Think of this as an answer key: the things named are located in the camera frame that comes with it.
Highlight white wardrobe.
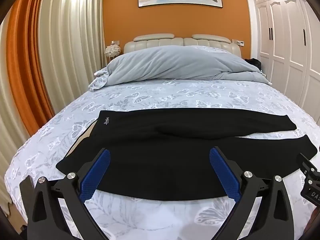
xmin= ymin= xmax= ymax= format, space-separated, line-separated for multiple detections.
xmin=251 ymin=0 xmax=320 ymax=125

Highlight orange curtain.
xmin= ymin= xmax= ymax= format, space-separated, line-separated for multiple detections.
xmin=5 ymin=0 xmax=57 ymax=137

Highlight cream curtain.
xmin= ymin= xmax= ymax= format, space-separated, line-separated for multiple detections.
xmin=0 ymin=80 xmax=34 ymax=205
xmin=37 ymin=0 xmax=112 ymax=117

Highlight grey duvet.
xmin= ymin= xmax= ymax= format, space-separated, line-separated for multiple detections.
xmin=88 ymin=45 xmax=272 ymax=92

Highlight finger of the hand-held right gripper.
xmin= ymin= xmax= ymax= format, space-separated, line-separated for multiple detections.
xmin=297 ymin=152 xmax=320 ymax=180

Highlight white flower decoration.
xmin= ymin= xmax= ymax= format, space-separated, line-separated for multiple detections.
xmin=104 ymin=44 xmax=122 ymax=57

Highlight black pants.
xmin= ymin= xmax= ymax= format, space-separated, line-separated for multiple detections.
xmin=55 ymin=109 xmax=318 ymax=202

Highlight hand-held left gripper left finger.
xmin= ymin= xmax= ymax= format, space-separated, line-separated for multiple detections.
xmin=19 ymin=147 xmax=112 ymax=240

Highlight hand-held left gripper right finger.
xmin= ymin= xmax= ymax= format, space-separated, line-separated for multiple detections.
xmin=209 ymin=147 xmax=294 ymax=240

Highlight cream leather headboard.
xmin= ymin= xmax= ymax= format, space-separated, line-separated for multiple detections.
xmin=124 ymin=33 xmax=242 ymax=58

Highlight bed with butterfly sheet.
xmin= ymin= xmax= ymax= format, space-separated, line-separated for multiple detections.
xmin=4 ymin=45 xmax=320 ymax=240

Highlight black bag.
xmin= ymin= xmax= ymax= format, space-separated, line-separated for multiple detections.
xmin=244 ymin=58 xmax=262 ymax=70

